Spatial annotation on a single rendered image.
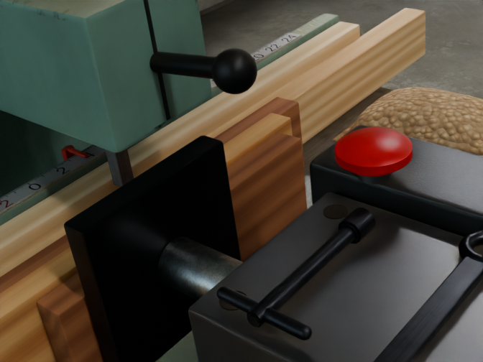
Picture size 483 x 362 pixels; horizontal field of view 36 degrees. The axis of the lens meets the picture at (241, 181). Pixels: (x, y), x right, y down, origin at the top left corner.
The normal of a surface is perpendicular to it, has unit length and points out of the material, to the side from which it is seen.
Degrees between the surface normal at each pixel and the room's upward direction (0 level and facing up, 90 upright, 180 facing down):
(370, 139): 0
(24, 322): 90
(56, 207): 0
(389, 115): 32
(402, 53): 90
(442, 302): 0
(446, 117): 17
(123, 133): 90
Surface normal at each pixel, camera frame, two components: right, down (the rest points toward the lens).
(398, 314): -0.12, -0.84
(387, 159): 0.10, -0.36
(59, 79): -0.65, 0.47
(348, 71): 0.75, 0.27
